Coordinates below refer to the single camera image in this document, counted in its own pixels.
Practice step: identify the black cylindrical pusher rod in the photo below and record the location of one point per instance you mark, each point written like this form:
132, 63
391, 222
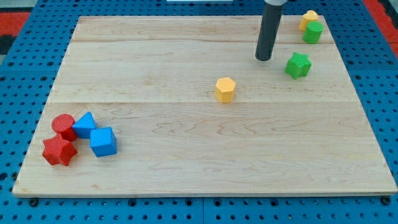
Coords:
268, 30

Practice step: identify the grey tool mount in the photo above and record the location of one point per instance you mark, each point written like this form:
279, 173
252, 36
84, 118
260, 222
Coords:
275, 1

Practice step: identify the green star block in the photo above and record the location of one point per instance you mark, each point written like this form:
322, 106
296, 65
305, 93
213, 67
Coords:
298, 65

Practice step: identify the red star block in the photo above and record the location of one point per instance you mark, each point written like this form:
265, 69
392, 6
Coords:
58, 150

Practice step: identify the yellow heart block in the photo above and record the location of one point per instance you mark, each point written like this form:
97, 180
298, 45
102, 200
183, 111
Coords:
309, 16

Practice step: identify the green cylinder block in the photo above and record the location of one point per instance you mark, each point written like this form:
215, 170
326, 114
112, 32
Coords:
313, 32

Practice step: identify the yellow hexagon block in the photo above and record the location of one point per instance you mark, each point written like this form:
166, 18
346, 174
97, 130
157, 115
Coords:
224, 89

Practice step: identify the wooden board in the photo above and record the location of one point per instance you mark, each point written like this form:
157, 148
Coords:
152, 80

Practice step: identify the blue cube block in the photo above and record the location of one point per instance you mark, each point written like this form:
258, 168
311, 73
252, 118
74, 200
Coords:
103, 142

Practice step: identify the blue triangle block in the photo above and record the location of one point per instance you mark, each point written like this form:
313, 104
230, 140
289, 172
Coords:
84, 126

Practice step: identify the red cylinder block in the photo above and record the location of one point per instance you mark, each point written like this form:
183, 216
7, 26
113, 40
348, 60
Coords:
63, 125

